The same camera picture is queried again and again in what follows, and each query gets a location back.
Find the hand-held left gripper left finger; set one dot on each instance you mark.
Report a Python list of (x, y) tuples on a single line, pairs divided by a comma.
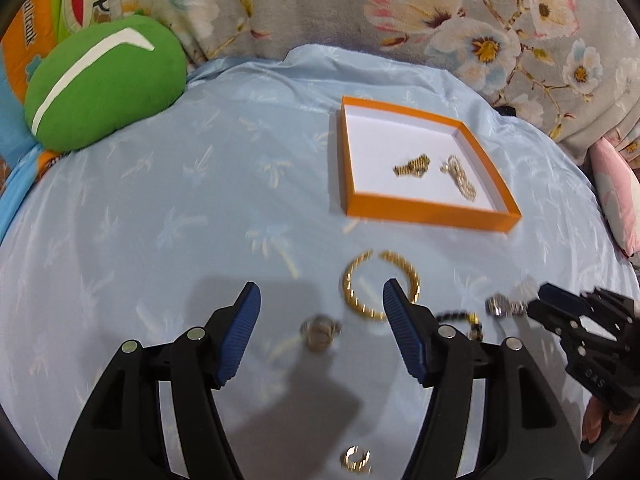
[(240, 335)]

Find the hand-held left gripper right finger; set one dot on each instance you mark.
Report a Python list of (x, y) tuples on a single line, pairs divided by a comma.
[(405, 330)]

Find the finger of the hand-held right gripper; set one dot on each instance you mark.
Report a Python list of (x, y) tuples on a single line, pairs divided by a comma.
[(545, 317), (552, 294)]

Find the silver wristwatch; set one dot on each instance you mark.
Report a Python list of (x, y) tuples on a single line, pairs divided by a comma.
[(497, 305)]

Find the gold bangle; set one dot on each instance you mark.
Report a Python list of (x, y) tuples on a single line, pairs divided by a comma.
[(350, 295)]

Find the orange jewelry box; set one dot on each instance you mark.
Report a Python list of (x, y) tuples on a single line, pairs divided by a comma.
[(380, 207)]

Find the gold earring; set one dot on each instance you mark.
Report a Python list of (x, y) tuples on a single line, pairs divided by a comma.
[(350, 460)]

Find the person's right hand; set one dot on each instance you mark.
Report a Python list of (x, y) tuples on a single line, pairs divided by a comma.
[(597, 422)]

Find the pink pillow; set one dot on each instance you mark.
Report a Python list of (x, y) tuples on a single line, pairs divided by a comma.
[(617, 200)]

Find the light blue palm-print sheet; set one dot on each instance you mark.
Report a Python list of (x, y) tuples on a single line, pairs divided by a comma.
[(175, 210)]

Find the gold watch band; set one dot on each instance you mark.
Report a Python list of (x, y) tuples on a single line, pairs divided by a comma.
[(412, 166)]

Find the small black object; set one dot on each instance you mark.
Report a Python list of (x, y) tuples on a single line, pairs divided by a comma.
[(506, 110)]

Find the green pillow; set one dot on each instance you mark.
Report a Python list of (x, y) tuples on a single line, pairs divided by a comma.
[(100, 95)]

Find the grey floral blanket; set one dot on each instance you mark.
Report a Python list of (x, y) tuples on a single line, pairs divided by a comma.
[(320, 5)]

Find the cartoon printed cloth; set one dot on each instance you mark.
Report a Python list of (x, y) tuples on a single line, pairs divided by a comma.
[(40, 15)]

